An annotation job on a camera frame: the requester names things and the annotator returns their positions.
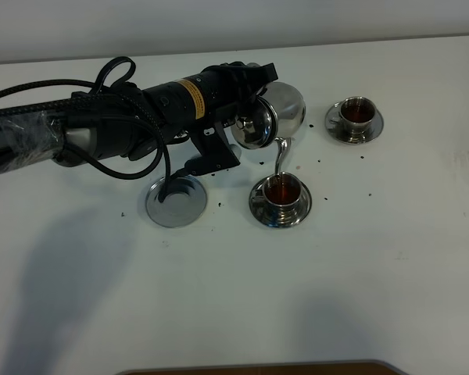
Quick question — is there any near stainless steel teacup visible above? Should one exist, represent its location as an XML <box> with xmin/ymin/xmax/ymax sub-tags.
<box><xmin>250</xmin><ymin>172</ymin><xmax>303</xmax><ymax>208</ymax></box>

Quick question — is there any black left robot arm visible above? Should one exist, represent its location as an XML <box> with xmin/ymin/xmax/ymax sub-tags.
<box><xmin>0</xmin><ymin>56</ymin><xmax>277</xmax><ymax>180</ymax></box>

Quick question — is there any far stainless steel teacup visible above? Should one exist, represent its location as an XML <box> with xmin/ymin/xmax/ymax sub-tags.
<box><xmin>328</xmin><ymin>96</ymin><xmax>377</xmax><ymax>134</ymax></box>

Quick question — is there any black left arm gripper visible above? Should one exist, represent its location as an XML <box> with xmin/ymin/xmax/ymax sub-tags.
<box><xmin>143</xmin><ymin>62</ymin><xmax>277</xmax><ymax>128</ymax></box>

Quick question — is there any far steel saucer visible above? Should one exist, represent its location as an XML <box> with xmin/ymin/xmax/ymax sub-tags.
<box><xmin>324</xmin><ymin>96</ymin><xmax>384</xmax><ymax>145</ymax></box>

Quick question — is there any teapot steel saucer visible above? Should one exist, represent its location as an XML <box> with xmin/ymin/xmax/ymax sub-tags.
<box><xmin>145</xmin><ymin>176</ymin><xmax>208</xmax><ymax>228</ymax></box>

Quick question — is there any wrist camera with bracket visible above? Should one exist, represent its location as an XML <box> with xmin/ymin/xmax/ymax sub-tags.
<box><xmin>184</xmin><ymin>122</ymin><xmax>240</xmax><ymax>176</ymax></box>

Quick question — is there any black braided cable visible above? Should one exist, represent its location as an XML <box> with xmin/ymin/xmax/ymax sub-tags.
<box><xmin>0</xmin><ymin>56</ymin><xmax>196</xmax><ymax>204</ymax></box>

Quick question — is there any near steel saucer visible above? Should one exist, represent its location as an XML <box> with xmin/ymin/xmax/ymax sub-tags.
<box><xmin>249</xmin><ymin>181</ymin><xmax>313</xmax><ymax>228</ymax></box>

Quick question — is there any stainless steel teacup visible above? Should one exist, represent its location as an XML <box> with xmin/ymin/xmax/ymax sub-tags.
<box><xmin>328</xmin><ymin>96</ymin><xmax>377</xmax><ymax>134</ymax></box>
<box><xmin>250</xmin><ymin>172</ymin><xmax>303</xmax><ymax>208</ymax></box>

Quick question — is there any stainless steel teapot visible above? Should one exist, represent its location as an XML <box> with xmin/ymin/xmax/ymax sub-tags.
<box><xmin>231</xmin><ymin>82</ymin><xmax>306</xmax><ymax>175</ymax></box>

